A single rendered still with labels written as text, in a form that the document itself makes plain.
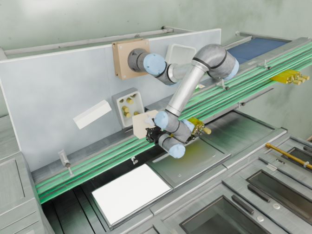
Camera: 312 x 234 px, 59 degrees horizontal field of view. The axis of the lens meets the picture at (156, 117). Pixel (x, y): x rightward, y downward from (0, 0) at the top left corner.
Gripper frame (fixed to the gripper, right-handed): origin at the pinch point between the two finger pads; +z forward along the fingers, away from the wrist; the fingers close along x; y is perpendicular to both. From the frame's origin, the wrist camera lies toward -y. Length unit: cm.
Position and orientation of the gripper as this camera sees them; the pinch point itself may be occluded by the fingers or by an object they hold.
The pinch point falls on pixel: (148, 125)
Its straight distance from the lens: 166.3
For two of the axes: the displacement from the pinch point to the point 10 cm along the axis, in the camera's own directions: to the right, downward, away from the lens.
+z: -5.1, -3.5, 7.9
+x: 0.4, 9.0, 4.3
